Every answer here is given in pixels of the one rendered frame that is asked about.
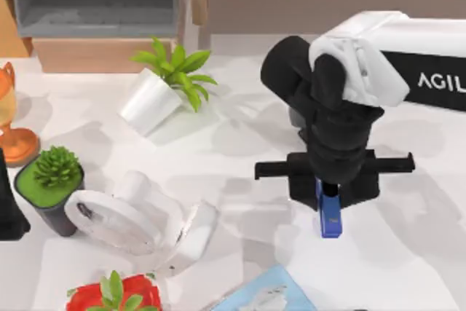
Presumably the blue stapler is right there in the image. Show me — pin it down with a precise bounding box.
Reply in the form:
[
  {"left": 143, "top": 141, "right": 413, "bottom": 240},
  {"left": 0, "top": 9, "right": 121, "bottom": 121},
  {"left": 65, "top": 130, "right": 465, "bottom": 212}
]
[{"left": 314, "top": 177, "right": 344, "bottom": 240}]

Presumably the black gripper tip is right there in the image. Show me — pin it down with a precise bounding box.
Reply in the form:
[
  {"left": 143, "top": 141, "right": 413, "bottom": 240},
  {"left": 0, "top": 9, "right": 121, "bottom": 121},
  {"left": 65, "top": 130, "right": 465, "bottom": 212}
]
[{"left": 0, "top": 148, "right": 32, "bottom": 242}]

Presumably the orange trophy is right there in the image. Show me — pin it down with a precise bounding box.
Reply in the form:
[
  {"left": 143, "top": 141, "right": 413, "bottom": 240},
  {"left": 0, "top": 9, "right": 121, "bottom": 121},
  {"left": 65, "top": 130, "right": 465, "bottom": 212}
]
[{"left": 0, "top": 60, "right": 42, "bottom": 168}]

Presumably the white desk fan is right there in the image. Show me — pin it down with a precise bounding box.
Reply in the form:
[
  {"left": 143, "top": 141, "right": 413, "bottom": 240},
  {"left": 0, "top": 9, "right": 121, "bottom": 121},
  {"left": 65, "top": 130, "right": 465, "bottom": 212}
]
[{"left": 64, "top": 170, "right": 220, "bottom": 280}]

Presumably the red and white plant pot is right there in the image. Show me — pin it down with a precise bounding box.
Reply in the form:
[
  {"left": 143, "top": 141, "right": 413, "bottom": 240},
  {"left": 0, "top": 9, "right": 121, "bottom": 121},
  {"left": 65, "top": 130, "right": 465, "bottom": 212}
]
[{"left": 65, "top": 269, "right": 163, "bottom": 311}]

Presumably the white pot with green plant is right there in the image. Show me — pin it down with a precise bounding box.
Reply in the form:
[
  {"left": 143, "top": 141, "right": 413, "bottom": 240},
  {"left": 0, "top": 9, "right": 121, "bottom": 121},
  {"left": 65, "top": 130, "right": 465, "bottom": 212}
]
[{"left": 117, "top": 36, "right": 220, "bottom": 138}]

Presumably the light blue book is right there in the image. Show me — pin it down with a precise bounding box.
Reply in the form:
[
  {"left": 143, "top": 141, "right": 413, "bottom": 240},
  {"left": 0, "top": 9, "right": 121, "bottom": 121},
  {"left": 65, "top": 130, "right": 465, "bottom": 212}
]
[{"left": 213, "top": 263, "right": 318, "bottom": 311}]

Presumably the black pot with green plant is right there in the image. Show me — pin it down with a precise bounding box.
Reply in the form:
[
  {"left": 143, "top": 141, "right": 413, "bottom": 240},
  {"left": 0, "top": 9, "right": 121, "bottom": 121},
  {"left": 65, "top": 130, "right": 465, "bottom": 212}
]
[{"left": 14, "top": 145, "right": 87, "bottom": 237}]

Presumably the pale wooden drawer front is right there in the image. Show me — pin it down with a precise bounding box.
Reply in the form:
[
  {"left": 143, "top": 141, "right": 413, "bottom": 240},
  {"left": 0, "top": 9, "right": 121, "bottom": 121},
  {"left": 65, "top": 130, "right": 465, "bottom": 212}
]
[{"left": 31, "top": 36, "right": 176, "bottom": 74}]

